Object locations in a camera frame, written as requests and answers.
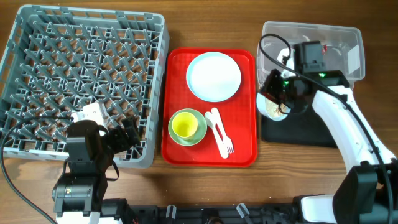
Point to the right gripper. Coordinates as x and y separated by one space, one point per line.
268 88

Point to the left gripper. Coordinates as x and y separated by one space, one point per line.
123 142

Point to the food scraps rice and nuts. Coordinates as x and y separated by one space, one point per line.
275 111

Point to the light blue bowl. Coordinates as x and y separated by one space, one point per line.
261 104

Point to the white napkin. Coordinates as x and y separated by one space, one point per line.
288 61

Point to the yellow cup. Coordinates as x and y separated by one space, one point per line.
185 125

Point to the red snack wrapper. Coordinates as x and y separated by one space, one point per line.
324 49

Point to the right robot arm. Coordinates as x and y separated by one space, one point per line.
368 193

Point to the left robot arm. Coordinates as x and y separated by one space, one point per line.
79 192

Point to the grey dishwasher rack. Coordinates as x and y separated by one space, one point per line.
60 59

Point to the black tray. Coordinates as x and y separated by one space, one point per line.
304 129

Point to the red plastic tray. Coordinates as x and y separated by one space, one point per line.
238 113

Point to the clear plastic bin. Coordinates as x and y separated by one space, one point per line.
344 48

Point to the green saucer plate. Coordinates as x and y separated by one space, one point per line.
198 136

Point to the large light blue plate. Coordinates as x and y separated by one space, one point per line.
213 77

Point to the white plastic fork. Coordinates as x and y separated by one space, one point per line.
226 140

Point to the white plastic spoon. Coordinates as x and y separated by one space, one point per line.
211 122

